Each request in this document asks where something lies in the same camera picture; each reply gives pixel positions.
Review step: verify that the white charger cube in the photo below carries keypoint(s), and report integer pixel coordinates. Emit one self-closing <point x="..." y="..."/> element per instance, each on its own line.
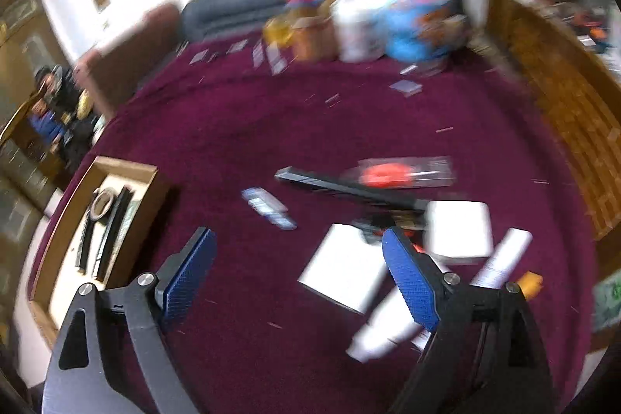
<point x="346" y="268"/>

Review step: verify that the black marker red cap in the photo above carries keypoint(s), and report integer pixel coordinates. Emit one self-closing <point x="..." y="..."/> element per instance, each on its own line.
<point x="118" y="210"/>

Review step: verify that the shallow cardboard tray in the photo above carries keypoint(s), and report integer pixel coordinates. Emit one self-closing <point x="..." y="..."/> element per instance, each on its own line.
<point x="96" y="236"/>

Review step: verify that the long black marker pen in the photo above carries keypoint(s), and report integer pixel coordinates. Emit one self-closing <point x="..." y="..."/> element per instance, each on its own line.
<point x="379" y="198"/>

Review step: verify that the white plastic jar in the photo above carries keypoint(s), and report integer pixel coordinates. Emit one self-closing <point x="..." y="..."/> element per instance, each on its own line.
<point x="360" y="29"/>

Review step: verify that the small orange cap piece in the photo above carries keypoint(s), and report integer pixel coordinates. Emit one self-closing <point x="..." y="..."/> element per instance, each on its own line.
<point x="530" y="284"/>

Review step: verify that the brown patterned jar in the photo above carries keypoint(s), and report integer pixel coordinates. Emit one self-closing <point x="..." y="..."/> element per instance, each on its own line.
<point x="313" y="40"/>

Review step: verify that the white glue bottle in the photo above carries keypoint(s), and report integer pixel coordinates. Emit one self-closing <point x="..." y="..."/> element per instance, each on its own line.
<point x="390" y="324"/>

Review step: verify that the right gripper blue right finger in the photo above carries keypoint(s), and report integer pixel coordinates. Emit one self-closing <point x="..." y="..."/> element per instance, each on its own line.
<point x="484" y="354"/>

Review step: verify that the maroon velvet tablecloth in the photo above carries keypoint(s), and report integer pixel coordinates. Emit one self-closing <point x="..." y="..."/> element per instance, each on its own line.
<point x="255" y="340"/>

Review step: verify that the wooden chair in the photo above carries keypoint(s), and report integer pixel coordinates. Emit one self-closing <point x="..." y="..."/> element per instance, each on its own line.
<point x="18" y="129"/>

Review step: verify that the white small box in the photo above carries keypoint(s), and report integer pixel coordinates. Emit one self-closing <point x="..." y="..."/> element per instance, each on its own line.
<point x="458" y="232"/>

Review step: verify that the silver black small marker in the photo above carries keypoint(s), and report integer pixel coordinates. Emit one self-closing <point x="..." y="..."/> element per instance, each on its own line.
<point x="269" y="207"/>

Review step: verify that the white stick tube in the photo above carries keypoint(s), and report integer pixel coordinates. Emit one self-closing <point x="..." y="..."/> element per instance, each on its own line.
<point x="496" y="271"/>

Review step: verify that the yellow tape roll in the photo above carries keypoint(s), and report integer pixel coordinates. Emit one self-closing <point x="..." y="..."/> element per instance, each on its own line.
<point x="277" y="31"/>

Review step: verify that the black electrical tape roll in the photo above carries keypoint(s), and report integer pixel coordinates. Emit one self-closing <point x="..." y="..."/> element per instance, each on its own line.
<point x="103" y="200"/>

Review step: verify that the clear packet red item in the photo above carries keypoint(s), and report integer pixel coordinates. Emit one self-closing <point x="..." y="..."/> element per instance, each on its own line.
<point x="403" y="173"/>

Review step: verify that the wooden side cabinet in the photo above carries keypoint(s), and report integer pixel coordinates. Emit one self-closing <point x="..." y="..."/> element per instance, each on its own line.
<point x="579" y="97"/>

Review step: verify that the brown armchair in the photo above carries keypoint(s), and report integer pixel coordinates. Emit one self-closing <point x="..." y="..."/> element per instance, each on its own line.
<point x="111" y="72"/>

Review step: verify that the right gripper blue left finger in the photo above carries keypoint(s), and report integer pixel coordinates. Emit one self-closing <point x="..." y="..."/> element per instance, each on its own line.
<point x="111" y="339"/>

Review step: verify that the blue snack canister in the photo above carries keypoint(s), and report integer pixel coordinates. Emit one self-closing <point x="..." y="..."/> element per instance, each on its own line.
<point x="424" y="30"/>

